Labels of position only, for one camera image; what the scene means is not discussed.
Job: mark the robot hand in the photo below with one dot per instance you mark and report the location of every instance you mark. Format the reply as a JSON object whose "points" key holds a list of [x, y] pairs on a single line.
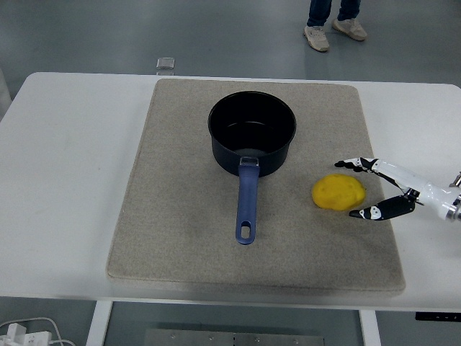
{"points": [[428, 191]]}

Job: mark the yellow potato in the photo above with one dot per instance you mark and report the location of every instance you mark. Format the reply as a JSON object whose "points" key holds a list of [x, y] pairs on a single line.
{"points": [[336, 191]]}

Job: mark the black table control panel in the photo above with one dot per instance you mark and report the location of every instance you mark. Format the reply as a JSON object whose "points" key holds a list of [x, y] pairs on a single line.
{"points": [[437, 316]]}

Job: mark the white table leg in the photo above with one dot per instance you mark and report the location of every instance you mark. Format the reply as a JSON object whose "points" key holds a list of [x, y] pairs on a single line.
{"points": [[370, 328], [99, 324]]}

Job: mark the person's legs with pale shoes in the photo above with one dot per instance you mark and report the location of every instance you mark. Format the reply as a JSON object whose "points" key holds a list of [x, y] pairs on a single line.
{"points": [[317, 36]]}

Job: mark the beige felt mat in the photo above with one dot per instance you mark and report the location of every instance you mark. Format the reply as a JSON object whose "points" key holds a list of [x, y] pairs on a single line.
{"points": [[180, 216]]}

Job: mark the silver floor socket plate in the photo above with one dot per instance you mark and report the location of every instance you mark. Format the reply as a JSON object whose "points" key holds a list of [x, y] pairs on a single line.
{"points": [[165, 63]]}

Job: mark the white power strip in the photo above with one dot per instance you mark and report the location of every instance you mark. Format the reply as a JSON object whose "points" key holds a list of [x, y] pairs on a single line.
{"points": [[21, 337]]}

